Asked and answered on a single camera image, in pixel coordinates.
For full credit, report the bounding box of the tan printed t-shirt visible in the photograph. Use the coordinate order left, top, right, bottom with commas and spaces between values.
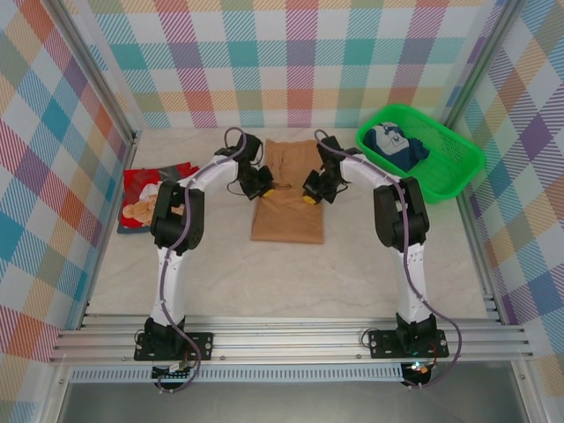
249, 137, 328, 246

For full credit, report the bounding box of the navy printed t-shirt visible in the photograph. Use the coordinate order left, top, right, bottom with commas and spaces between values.
363, 122, 431, 169

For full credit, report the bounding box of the folded red printed t-shirt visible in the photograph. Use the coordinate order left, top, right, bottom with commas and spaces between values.
122, 162, 202, 230

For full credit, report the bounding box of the folded dark blue t-shirt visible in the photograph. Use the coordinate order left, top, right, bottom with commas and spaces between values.
116, 221, 154, 235

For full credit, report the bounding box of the green plastic basket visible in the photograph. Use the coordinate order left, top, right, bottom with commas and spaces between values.
355, 104, 486, 208

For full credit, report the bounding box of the small black controller board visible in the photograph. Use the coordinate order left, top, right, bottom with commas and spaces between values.
403, 360, 435, 381
152, 360, 196, 382

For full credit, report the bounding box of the grey metal panel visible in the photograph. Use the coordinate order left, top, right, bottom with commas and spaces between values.
56, 381, 530, 423

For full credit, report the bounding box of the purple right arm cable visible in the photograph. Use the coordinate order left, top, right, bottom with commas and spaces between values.
313, 127, 463, 391

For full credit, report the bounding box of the aluminium mounting rail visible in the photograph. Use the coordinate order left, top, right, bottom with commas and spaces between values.
48, 313, 535, 367

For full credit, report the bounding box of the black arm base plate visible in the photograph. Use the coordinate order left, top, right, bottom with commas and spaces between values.
367, 328, 450, 360
134, 332, 215, 362

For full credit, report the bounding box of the white slotted cable duct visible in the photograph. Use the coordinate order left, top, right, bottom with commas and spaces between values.
70, 368, 404, 383

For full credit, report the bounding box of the aluminium corner post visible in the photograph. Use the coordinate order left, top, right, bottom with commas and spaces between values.
43, 0, 143, 146
440, 0, 526, 130

